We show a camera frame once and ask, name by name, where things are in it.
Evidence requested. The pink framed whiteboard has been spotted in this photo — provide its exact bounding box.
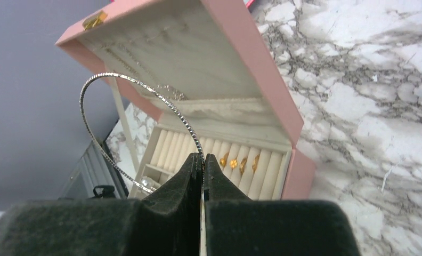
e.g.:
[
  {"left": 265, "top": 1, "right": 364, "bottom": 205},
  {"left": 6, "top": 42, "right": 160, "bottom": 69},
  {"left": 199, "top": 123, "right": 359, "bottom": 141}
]
[{"left": 244, "top": 0, "right": 255, "bottom": 8}]

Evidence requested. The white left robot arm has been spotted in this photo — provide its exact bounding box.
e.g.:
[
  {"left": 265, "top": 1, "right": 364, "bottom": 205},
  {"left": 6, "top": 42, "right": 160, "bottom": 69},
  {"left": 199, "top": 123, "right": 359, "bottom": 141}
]
[{"left": 91, "top": 185, "right": 116, "bottom": 199}]

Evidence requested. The pink jewelry box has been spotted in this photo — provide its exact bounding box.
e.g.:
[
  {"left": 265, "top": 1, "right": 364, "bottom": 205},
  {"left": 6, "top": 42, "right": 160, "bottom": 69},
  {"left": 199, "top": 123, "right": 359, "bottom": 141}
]
[{"left": 56, "top": 1, "right": 315, "bottom": 200}]

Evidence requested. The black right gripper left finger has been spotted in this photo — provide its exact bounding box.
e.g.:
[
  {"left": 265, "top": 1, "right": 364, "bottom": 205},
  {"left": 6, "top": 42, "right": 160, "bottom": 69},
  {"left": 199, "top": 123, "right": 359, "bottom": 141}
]
[{"left": 0, "top": 153, "right": 202, "bottom": 255}]

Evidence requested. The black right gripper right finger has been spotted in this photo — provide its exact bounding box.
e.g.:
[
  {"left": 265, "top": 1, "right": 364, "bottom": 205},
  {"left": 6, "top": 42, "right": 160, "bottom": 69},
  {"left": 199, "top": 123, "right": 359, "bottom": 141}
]
[{"left": 204, "top": 154, "right": 360, "bottom": 255}]

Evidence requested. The silver chain in lid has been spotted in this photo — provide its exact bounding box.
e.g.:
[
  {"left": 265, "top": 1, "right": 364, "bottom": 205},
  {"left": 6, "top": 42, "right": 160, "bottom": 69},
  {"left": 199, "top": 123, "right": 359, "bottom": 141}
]
[{"left": 101, "top": 42, "right": 189, "bottom": 101}]

